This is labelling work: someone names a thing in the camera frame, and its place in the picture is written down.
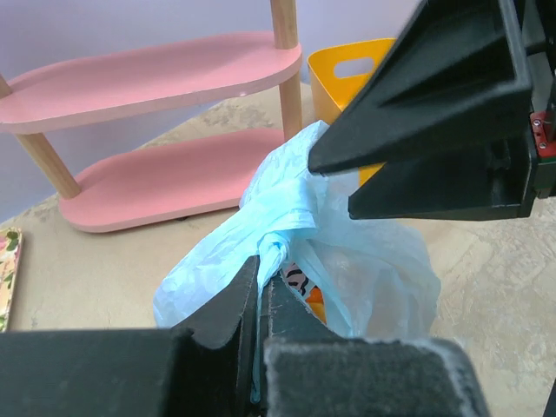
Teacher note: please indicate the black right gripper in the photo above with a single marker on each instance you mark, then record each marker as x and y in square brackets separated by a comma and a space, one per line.
[456, 76]

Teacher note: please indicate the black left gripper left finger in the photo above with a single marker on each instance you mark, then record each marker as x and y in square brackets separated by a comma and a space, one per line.
[199, 367]

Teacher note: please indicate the blue printed plastic bag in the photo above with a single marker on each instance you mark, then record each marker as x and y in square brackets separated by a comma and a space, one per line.
[375, 276]

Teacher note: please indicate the pink three-tier shelf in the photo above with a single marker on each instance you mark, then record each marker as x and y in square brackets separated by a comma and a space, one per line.
[37, 33]

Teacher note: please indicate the yellow plastic basket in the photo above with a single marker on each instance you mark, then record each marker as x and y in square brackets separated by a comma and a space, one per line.
[331, 92]

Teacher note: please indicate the glazed cruller donut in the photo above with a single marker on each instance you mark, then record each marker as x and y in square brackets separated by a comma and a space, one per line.
[316, 303]

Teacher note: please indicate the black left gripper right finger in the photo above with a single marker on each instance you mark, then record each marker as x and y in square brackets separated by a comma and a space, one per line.
[308, 370]

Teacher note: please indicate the floral rectangular tray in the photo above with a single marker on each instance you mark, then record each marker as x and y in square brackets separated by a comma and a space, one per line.
[11, 243]

